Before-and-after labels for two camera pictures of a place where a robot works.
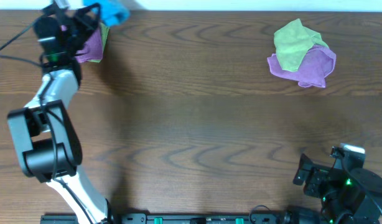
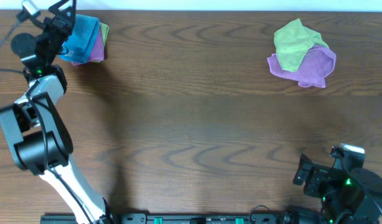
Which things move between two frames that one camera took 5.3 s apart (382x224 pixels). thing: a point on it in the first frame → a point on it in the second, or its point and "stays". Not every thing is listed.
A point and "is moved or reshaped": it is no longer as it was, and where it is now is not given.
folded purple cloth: (93, 48) stays
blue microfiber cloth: (112, 12) is moved or reshaped
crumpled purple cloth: (318, 63) stays
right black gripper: (318, 175) stays
